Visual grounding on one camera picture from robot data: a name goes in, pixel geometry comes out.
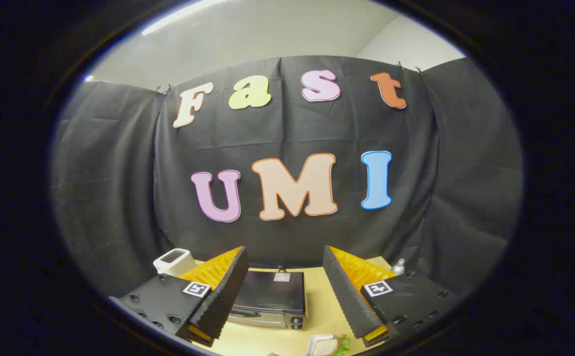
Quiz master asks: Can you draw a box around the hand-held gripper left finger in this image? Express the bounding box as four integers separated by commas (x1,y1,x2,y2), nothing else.
109,246,249,348

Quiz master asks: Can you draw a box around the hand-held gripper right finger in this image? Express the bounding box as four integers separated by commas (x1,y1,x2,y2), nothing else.
322,245,461,348

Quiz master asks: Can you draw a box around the black toaster oven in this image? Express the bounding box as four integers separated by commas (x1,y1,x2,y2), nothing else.
225,269,309,331

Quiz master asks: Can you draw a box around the white bread lettuce sandwich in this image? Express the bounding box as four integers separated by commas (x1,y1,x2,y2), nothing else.
313,335,352,356

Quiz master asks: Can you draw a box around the white pop-up toaster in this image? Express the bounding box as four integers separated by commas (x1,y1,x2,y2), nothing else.
153,248,198,276

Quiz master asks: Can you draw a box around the white rectangular dish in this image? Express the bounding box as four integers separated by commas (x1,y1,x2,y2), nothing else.
305,334,335,356

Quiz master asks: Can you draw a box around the black backdrop cloth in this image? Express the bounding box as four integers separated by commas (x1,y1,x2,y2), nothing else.
50,55,524,298

